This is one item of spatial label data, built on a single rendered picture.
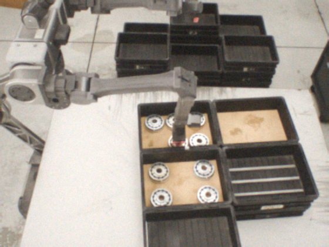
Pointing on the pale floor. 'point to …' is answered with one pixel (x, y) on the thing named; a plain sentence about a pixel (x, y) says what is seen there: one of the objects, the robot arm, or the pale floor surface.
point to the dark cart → (322, 83)
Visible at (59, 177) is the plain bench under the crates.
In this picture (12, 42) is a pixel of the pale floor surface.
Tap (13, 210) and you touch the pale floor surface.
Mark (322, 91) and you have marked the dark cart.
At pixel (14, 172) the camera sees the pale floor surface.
